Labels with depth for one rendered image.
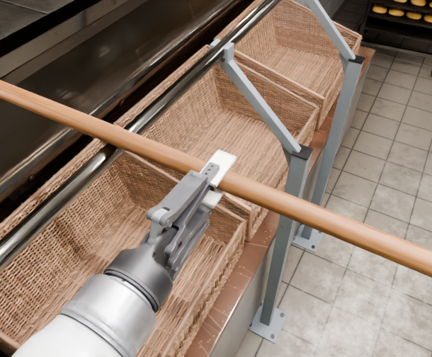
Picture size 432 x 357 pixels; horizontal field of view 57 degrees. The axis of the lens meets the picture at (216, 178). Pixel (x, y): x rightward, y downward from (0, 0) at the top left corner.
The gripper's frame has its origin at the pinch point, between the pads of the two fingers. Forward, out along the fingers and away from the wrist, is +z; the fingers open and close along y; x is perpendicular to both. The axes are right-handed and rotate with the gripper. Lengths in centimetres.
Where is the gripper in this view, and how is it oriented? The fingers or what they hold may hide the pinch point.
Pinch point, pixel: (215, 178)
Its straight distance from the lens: 56.4
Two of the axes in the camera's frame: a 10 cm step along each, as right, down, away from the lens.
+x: 8.8, 3.5, -3.3
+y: 0.0, 6.8, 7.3
